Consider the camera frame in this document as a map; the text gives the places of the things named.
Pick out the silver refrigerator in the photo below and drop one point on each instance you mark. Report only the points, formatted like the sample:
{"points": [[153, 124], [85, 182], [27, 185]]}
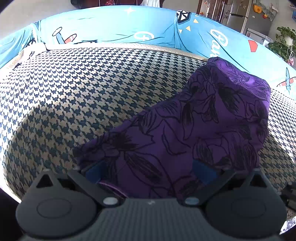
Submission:
{"points": [[238, 20]]}

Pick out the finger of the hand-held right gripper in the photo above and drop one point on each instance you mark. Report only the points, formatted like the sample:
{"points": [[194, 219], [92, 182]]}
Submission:
{"points": [[290, 193]]}

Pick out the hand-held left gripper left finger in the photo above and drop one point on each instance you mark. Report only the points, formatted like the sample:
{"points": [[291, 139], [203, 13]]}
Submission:
{"points": [[96, 172]]}

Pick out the white patterned cloth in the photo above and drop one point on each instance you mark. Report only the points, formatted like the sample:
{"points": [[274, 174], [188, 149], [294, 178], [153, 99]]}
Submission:
{"points": [[32, 51]]}

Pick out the patterned cloth over refrigerator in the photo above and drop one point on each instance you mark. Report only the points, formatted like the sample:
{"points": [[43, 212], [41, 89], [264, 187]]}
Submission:
{"points": [[270, 11]]}

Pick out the houndstooth sofa seat cover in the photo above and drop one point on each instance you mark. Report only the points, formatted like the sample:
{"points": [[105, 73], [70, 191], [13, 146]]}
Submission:
{"points": [[81, 92]]}

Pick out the orange fridge magnet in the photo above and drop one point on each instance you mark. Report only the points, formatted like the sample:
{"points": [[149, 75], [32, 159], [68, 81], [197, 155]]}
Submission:
{"points": [[257, 8]]}

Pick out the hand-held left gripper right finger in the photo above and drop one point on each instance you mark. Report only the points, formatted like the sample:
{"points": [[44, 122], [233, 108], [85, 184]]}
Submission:
{"points": [[204, 172]]}

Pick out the table with white tablecloth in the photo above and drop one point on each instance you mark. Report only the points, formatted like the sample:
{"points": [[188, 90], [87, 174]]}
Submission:
{"points": [[150, 2]]}

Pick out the wooden door frame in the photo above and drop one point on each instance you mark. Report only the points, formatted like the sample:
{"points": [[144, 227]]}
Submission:
{"points": [[216, 11]]}

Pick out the purple floral garment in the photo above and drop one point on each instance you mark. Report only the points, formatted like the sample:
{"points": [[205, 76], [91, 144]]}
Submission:
{"points": [[208, 115]]}

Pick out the red floral bag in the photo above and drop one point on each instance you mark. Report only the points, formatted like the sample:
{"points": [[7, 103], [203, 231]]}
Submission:
{"points": [[109, 2]]}

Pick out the white chest freezer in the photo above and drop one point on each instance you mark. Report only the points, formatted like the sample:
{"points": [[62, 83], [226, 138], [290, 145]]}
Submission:
{"points": [[256, 34]]}

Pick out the green potted plant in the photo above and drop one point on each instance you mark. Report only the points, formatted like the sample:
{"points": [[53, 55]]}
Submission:
{"points": [[283, 44]]}

